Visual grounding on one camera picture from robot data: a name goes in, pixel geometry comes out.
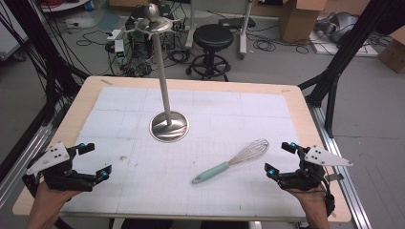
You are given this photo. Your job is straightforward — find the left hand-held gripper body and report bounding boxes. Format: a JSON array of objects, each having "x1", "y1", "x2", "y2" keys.
[{"x1": 22, "y1": 141, "x2": 98, "y2": 193}]

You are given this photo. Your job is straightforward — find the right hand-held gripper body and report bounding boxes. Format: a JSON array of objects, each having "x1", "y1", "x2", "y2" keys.
[{"x1": 276, "y1": 144, "x2": 353, "y2": 192}]

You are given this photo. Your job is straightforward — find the whisk with mint green handle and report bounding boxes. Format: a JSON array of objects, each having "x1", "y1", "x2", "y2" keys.
[{"x1": 191, "y1": 138, "x2": 270, "y2": 185}]

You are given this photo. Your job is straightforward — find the metal utensil stand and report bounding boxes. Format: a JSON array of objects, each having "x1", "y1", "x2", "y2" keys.
[{"x1": 123, "y1": 3, "x2": 191, "y2": 143}]

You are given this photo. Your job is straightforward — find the person's right hand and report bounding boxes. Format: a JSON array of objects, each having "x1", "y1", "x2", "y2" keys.
[{"x1": 286, "y1": 185, "x2": 330, "y2": 218}]

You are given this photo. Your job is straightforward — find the person's left hand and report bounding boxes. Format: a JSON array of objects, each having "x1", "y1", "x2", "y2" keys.
[{"x1": 32, "y1": 181, "x2": 81, "y2": 219}]

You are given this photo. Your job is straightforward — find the white grid mat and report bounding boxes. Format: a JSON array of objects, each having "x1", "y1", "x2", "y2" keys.
[{"x1": 60, "y1": 86, "x2": 309, "y2": 219}]

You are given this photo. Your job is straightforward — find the white power supply box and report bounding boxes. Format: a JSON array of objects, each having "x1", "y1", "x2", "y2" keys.
[{"x1": 113, "y1": 39, "x2": 126, "y2": 59}]

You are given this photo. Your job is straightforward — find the white floor board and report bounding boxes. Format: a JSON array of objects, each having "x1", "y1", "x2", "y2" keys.
[{"x1": 309, "y1": 30, "x2": 380, "y2": 59}]

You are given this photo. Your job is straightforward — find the tall open cardboard box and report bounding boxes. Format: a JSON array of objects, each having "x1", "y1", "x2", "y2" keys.
[{"x1": 278, "y1": 0, "x2": 328, "y2": 44}]

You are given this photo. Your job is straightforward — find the grey rounded device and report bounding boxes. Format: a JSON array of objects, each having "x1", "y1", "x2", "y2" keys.
[{"x1": 314, "y1": 11, "x2": 360, "y2": 44}]

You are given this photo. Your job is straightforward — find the black round stool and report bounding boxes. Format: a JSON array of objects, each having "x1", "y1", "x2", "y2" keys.
[{"x1": 185, "y1": 23, "x2": 235, "y2": 82}]

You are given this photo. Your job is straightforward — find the flat black device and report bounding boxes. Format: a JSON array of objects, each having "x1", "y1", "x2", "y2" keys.
[{"x1": 218, "y1": 16, "x2": 257, "y2": 31}]

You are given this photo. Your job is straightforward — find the small cardboard box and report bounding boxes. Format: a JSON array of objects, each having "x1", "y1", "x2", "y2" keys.
[{"x1": 377, "y1": 27, "x2": 405, "y2": 74}]

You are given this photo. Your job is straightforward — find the aluminium rail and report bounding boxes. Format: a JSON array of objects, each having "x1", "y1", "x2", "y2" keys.
[
  {"x1": 0, "y1": 122, "x2": 54, "y2": 209},
  {"x1": 307, "y1": 103, "x2": 373, "y2": 229}
]

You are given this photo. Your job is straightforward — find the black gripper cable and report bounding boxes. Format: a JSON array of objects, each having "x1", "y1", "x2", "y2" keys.
[{"x1": 322, "y1": 173, "x2": 336, "y2": 218}]

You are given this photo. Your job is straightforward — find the black metal frame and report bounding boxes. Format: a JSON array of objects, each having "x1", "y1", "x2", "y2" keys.
[
  {"x1": 0, "y1": 0, "x2": 91, "y2": 180},
  {"x1": 298, "y1": 0, "x2": 405, "y2": 139}
]

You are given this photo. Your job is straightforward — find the black floor cable coil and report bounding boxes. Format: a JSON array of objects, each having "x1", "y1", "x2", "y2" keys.
[{"x1": 252, "y1": 37, "x2": 310, "y2": 55}]

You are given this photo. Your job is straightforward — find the black computer with cables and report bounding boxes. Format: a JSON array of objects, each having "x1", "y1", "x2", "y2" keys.
[{"x1": 124, "y1": 6, "x2": 179, "y2": 77}]

